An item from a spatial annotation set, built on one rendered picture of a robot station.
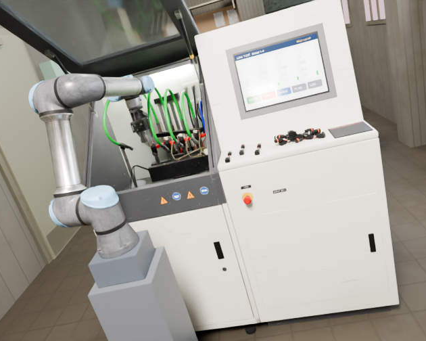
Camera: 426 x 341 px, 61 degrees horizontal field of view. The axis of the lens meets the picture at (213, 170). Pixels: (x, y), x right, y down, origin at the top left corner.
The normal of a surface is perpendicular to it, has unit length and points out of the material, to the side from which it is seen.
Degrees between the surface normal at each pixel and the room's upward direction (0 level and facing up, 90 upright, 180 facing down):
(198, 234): 90
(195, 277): 90
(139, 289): 90
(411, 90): 90
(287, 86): 76
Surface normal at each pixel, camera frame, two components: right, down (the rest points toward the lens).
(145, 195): -0.11, 0.36
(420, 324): -0.26, -0.91
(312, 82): -0.17, 0.13
